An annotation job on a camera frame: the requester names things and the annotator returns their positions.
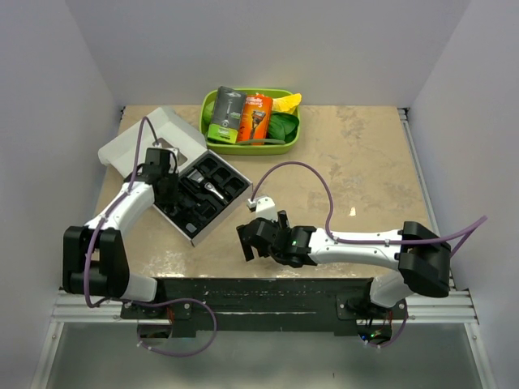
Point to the green plastic basket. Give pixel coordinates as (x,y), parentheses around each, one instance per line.
(270,146)

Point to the green cloth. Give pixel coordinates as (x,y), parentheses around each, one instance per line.
(283,127)

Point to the black silver hair clipper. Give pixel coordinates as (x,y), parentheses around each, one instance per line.
(201,184)

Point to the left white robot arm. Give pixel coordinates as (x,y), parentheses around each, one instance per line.
(94,260)

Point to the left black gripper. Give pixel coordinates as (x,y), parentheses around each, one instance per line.
(173,196)

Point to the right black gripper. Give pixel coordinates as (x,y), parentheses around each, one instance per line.
(282,221)

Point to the white clipper kit box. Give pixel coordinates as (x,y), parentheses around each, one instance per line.
(197,213)

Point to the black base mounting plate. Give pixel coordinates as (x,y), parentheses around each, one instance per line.
(259,304)

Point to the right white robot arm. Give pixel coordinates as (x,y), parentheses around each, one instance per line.
(417,260)

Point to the grey green razor package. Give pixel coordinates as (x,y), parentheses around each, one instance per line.
(226,115)

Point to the orange razor package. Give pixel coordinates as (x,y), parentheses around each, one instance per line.
(255,118)

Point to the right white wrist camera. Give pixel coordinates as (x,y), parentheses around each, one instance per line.
(263,207)

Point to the yellow cloth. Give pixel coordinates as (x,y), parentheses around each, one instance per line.
(287,104)

